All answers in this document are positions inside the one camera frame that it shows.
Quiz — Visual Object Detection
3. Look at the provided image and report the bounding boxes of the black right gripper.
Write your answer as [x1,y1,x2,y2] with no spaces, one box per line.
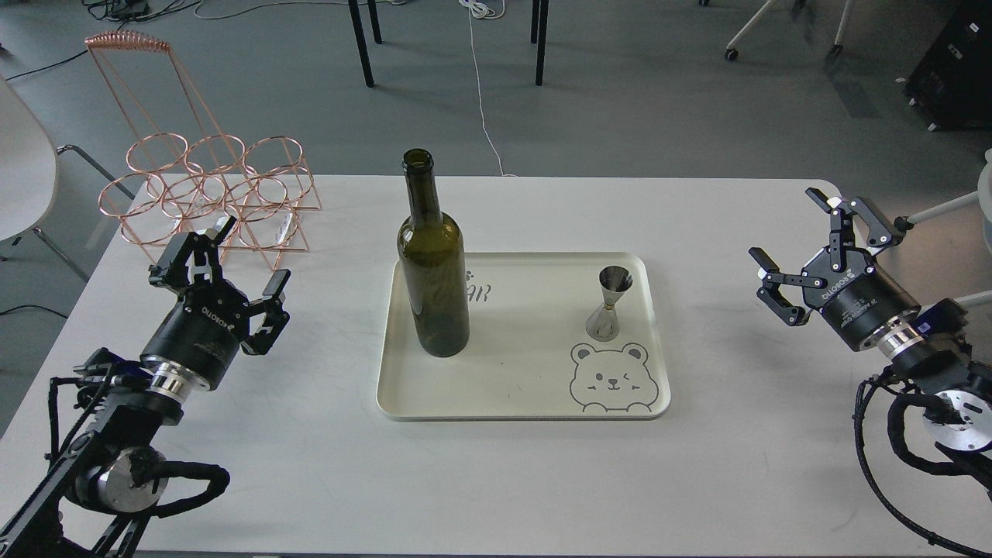
[749,188,921,352]

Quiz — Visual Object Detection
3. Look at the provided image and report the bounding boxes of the copper wire wine rack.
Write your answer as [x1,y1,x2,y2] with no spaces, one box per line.
[85,29,323,269]

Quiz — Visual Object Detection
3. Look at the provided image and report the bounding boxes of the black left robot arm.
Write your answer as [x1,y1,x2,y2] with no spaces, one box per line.
[2,216,291,557]

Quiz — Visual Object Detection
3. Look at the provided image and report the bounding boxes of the cream bear serving tray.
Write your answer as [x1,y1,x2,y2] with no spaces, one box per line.
[377,252,672,421]

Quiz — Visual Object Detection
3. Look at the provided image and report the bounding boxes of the black table legs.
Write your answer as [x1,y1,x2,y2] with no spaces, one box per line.
[344,1,552,89]

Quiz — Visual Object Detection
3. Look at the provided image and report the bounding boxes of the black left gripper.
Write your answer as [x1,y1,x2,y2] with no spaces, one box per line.
[139,218,291,390]

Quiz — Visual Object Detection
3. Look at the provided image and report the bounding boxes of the dark green wine bottle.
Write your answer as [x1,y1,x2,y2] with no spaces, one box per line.
[397,148,469,357]

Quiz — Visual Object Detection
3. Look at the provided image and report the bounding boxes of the white chair right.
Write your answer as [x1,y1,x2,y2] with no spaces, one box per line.
[895,150,990,308]

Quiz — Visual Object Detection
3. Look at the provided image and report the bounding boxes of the white chair left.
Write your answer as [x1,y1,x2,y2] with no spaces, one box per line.
[1,79,135,281]

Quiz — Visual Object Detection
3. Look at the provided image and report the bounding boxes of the steel double jigger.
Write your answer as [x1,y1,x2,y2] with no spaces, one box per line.
[585,265,633,342]

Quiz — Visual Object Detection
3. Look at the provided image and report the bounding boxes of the black floor cables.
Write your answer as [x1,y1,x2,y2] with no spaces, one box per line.
[0,0,204,82]

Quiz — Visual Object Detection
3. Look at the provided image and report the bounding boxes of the white floor cable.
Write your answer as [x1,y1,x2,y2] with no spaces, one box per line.
[457,0,518,178]

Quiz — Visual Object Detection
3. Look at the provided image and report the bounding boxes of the black equipment case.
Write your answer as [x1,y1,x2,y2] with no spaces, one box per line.
[904,1,991,131]

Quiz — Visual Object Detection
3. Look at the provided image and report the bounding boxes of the white chair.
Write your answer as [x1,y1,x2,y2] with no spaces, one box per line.
[895,150,990,308]
[1,79,135,281]

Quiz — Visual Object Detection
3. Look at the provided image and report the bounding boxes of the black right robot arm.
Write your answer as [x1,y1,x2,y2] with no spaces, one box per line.
[749,188,991,557]

